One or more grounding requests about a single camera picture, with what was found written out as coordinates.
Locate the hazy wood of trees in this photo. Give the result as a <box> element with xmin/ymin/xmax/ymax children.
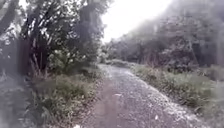
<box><xmin>103</xmin><ymin>0</ymin><xmax>224</xmax><ymax>81</ymax></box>

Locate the grey asphalt path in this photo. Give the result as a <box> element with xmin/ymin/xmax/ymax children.
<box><xmin>74</xmin><ymin>63</ymin><xmax>214</xmax><ymax>128</ymax></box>

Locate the grass verge with weeds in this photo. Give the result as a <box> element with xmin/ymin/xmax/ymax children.
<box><xmin>0</xmin><ymin>64</ymin><xmax>108</xmax><ymax>128</ymax></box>

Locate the wood of dark trees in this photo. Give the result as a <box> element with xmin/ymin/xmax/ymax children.
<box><xmin>0</xmin><ymin>0</ymin><xmax>114</xmax><ymax>81</ymax></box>

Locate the grass verge with leaf litter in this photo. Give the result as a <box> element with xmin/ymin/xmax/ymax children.
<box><xmin>106</xmin><ymin>59</ymin><xmax>224</xmax><ymax>128</ymax></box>

